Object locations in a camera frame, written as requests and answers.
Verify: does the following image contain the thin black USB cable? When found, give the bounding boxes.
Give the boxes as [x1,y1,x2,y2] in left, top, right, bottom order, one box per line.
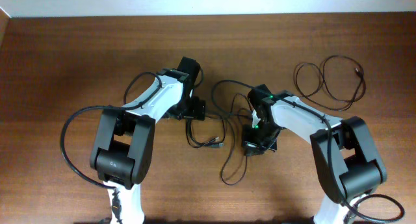
[219,93,256,186]

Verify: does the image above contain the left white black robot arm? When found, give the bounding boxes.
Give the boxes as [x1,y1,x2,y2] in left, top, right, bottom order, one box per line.
[90,57,205,223]

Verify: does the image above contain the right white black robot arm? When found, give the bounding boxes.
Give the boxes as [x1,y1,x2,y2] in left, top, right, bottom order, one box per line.
[242,84,387,223]

